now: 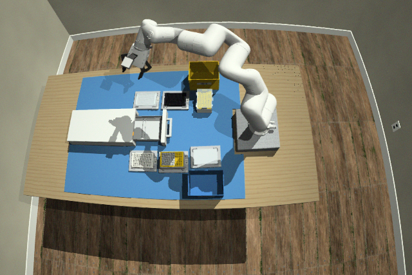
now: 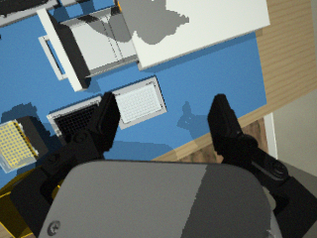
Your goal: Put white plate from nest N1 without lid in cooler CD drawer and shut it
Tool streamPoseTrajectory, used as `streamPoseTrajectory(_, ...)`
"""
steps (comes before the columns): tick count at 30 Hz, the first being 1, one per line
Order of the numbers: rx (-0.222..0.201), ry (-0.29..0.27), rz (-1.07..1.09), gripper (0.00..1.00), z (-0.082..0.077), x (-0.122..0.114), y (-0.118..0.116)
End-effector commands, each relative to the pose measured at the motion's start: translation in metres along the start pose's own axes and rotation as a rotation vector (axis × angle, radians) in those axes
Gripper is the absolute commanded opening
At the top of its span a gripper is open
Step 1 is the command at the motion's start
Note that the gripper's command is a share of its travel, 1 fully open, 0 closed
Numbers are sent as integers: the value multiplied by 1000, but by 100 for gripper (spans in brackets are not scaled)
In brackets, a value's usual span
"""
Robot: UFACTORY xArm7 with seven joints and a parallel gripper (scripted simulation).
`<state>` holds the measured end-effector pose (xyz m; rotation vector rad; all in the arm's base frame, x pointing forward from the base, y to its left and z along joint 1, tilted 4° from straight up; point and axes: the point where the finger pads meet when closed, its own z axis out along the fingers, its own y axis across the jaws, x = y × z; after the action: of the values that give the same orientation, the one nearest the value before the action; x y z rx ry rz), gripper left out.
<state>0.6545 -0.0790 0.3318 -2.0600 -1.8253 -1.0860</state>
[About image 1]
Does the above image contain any dark blue open-top bin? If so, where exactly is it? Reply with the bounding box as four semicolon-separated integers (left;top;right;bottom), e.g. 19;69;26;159
188;169;224;198

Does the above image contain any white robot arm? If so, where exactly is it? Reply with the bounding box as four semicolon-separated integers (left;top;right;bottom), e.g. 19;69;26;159
134;19;277;135

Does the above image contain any blue bench mat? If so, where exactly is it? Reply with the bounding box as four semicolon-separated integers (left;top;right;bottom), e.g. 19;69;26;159
64;71;245;200

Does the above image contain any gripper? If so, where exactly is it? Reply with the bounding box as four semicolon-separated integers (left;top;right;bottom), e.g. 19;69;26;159
121;43;152;80

